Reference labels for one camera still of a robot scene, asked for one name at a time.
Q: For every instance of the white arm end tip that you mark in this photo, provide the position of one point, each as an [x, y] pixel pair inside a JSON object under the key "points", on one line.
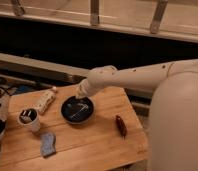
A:
{"points": [[82, 90]]}

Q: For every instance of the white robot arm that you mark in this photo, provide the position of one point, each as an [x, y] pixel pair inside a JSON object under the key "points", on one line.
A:
{"points": [[173, 115]]}

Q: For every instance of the white bottle lying down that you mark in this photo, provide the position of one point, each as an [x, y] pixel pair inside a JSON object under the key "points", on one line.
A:
{"points": [[45, 100]]}

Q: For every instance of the wooden table board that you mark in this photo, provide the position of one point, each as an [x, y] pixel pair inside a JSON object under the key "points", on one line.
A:
{"points": [[95, 145]]}

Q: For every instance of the white paper cup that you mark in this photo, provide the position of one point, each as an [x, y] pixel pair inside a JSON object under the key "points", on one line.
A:
{"points": [[29, 119]]}

